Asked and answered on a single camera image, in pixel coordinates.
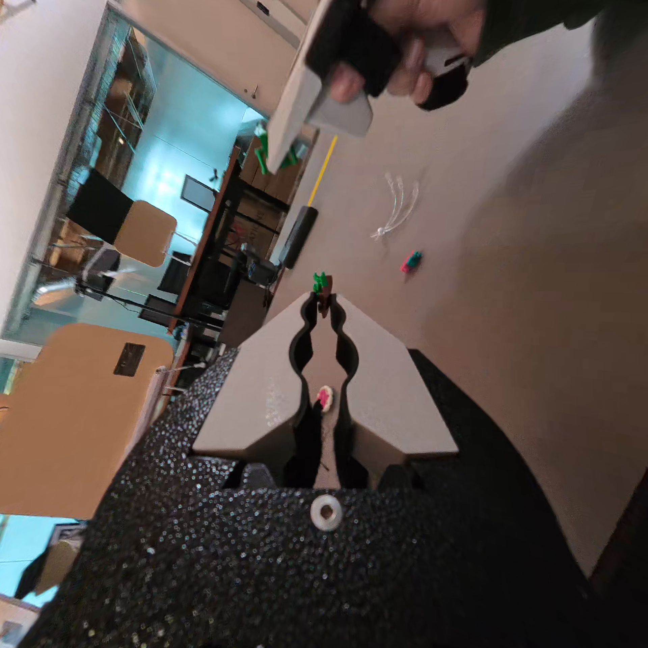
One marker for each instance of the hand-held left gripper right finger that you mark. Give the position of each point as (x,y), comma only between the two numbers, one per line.
(395,395)

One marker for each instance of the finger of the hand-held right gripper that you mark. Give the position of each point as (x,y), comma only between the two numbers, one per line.
(341,115)
(291,116)

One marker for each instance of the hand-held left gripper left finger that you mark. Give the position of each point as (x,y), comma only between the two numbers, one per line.
(243,395)

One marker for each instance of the green lego build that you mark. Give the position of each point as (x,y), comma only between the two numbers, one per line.
(262,157)

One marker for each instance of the green and brown lego piece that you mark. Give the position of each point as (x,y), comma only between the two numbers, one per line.
(324,288)

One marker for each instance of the person's right forearm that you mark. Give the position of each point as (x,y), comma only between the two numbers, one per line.
(531,20)

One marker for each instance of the pink and white lego piece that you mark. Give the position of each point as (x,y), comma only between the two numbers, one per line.
(325,397)

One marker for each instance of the pink and green lego piece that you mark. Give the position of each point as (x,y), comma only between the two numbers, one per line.
(411,262)

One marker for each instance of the person's right hand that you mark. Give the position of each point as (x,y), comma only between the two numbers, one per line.
(440,23)

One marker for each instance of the stack of cardboard boxes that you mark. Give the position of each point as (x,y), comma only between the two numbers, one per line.
(283,179)

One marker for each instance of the dark monitor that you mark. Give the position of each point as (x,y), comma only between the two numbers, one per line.
(197,193)

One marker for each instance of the dark wooden desk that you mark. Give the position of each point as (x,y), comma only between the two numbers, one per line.
(212,253)

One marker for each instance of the tan chair with dark slot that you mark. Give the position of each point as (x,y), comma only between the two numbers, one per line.
(76,415)

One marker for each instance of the black chair back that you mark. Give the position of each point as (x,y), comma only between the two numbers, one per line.
(98,207)

